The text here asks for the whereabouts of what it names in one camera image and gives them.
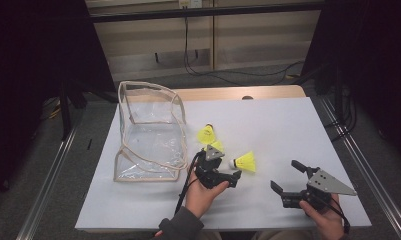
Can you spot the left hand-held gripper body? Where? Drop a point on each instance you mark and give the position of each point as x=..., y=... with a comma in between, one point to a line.
x=209, y=170

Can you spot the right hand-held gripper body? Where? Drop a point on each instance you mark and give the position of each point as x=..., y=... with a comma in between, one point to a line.
x=324, y=184

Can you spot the yellow shuttlecock white cork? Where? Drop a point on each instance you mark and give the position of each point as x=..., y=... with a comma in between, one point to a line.
x=246, y=162
x=218, y=145

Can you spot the yellow shuttlecock dark cork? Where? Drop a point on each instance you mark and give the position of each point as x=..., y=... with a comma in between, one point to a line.
x=205, y=135

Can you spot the clear plastic bag beige trim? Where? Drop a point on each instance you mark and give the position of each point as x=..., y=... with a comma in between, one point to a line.
x=154, y=146

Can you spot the person's left hand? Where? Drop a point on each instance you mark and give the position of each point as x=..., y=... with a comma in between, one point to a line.
x=199, y=198

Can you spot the person's right hand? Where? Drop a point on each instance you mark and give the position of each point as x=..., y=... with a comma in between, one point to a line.
x=326, y=222

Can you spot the white table cover sheet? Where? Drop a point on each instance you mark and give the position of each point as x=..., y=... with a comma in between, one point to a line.
x=271, y=133

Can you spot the dark round table grommet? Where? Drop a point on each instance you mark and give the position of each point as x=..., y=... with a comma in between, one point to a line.
x=247, y=98

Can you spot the black curtain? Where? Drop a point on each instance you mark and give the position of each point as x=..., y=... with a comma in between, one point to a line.
x=28, y=66
x=381, y=50

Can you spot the black metal stand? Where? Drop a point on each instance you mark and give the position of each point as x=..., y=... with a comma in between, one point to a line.
x=66, y=113

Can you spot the black horizontal bar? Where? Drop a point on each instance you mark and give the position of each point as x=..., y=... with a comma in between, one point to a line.
x=154, y=15

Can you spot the metal floor rail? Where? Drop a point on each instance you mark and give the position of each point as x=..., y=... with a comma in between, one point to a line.
x=48, y=186
x=364, y=166

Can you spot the white wall socket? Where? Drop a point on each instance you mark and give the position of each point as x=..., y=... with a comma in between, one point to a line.
x=189, y=3

